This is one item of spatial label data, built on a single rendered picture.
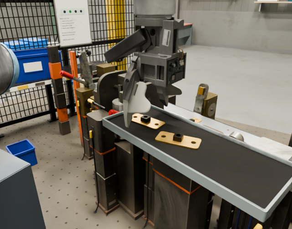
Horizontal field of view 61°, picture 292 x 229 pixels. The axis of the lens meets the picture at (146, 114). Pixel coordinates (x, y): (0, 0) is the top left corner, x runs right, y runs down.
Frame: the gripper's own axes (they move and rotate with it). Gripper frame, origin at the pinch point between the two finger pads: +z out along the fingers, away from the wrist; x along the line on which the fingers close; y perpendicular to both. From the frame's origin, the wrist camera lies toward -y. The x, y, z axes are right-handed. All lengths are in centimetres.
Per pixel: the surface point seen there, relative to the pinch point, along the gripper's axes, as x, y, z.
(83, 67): 26, -54, 3
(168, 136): -2.6, 7.8, 1.5
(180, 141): -3.2, 10.7, 1.3
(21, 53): 26, -107, 3
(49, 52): 29, -84, 0
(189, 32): 738, -391, 75
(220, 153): -1.8, 18.1, 1.9
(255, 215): -11.4, 27.0, 2.6
